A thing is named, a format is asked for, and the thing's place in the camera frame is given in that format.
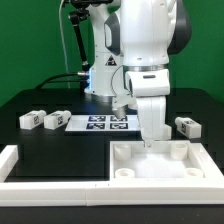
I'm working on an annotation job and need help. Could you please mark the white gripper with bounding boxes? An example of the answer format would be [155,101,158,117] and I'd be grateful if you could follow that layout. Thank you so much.
[125,69,170,148]

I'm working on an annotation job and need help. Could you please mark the white square tabletop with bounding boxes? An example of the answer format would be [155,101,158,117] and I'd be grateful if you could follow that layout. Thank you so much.
[110,141,223,179]

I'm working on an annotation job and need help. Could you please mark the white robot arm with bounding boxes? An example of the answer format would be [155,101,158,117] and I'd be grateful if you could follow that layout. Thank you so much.
[85,0,191,146]

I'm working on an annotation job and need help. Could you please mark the white marker tag sheet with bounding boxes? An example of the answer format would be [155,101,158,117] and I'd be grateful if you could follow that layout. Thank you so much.
[66,115,139,132]

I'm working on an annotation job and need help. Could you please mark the white U-shaped obstacle fence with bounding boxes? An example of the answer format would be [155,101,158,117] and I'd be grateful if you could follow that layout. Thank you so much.
[0,145,224,207]

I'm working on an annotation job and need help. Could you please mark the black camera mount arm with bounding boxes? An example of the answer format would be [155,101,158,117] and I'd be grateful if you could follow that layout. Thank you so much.
[62,0,114,72]

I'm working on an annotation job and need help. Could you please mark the white cable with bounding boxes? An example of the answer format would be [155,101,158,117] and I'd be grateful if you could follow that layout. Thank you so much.
[58,0,72,90]

